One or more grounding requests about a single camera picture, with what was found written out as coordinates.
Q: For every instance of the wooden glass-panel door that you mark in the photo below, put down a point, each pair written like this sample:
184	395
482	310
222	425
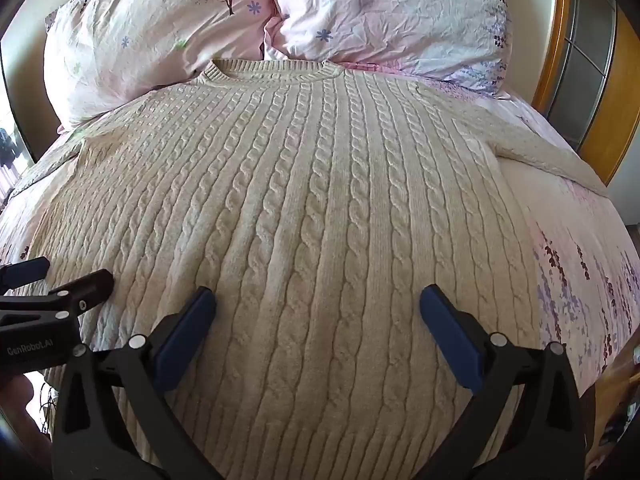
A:
595	75

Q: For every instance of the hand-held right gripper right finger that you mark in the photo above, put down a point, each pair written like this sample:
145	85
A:
452	335

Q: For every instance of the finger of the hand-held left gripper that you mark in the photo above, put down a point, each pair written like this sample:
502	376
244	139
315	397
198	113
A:
22	271
82	287

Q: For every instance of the pink floral pillow with tree print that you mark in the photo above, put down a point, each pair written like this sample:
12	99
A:
150	35

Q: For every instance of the pink floral bed sheet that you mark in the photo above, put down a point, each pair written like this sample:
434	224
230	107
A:
575	260

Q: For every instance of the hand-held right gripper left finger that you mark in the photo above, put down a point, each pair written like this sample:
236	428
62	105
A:
185	332

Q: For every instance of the wooden headboard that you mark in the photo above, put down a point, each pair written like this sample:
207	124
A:
550	35

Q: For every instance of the person's left hand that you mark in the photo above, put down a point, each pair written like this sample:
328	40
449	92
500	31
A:
20	405

